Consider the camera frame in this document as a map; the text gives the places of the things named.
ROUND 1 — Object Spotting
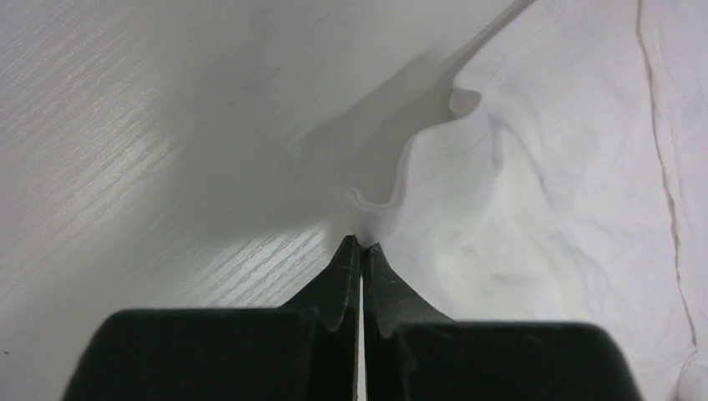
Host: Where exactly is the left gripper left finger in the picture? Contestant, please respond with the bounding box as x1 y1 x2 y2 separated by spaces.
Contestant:
64 236 362 400

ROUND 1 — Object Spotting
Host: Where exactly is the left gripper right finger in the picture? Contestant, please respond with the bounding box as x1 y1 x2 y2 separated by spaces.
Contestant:
362 245 640 400

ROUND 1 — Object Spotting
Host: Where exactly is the white t shirt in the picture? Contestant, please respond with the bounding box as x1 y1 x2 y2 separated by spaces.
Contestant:
346 1 707 400

